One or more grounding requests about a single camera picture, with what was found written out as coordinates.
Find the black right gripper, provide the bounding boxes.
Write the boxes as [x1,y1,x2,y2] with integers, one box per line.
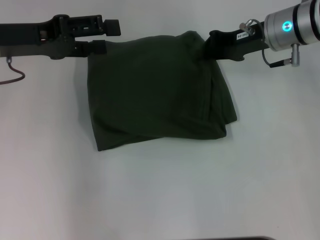
[201,21,272,62]

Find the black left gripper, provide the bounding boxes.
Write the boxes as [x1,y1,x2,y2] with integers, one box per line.
[0,14,122,61]

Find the dark green FREE! t-shirt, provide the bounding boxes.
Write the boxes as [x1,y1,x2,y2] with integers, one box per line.
[86,29,238,153]

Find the right gripper gray cable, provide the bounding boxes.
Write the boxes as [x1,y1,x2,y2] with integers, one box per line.
[261,47,292,69]

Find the silver right cable connector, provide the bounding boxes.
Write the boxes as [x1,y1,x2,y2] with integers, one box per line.
[289,42,301,67]

